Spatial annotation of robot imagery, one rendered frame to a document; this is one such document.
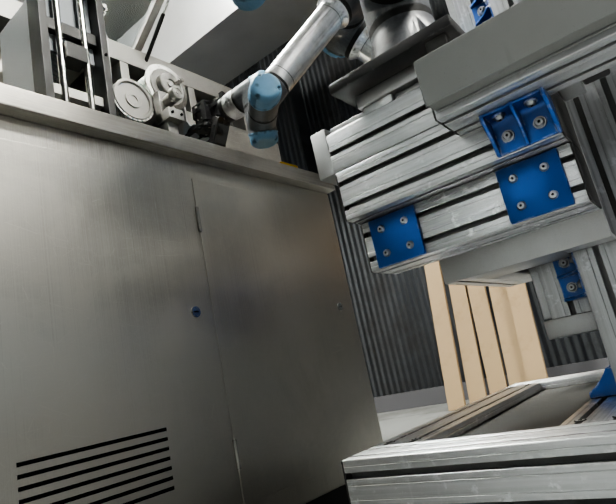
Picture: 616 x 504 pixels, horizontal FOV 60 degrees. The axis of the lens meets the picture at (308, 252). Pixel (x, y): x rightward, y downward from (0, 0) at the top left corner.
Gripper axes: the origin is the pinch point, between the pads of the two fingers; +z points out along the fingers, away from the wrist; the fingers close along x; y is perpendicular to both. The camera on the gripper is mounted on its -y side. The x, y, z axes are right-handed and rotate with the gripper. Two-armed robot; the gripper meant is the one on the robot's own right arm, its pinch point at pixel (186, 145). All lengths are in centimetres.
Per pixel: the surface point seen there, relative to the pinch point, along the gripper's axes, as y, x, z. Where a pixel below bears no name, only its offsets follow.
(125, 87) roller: 11.9, 19.8, -1.8
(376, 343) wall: -57, -264, 114
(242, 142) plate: 30, -59, 31
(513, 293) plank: -49, -224, -12
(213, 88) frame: 53, -48, 31
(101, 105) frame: -4.8, 35.6, -13.7
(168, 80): 17.5, 6.5, -4.2
